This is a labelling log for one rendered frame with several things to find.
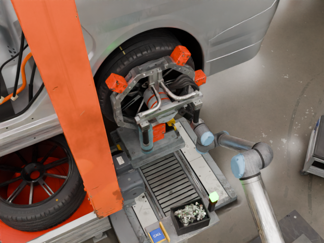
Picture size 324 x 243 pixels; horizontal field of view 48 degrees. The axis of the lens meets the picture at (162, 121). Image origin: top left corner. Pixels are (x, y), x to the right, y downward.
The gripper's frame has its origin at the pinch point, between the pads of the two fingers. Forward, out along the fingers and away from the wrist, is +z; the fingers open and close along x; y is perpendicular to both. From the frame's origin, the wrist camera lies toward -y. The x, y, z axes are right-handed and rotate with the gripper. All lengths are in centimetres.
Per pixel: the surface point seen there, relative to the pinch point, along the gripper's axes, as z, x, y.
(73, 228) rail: -41, -86, -50
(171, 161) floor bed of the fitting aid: -8, -51, 38
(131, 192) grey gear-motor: -35, -58, -19
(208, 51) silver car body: 2.2, 39.6, -10.8
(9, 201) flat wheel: -12, -100, -78
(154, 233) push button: -70, -50, -27
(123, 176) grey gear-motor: -24, -55, -22
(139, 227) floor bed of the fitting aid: -49, -79, -1
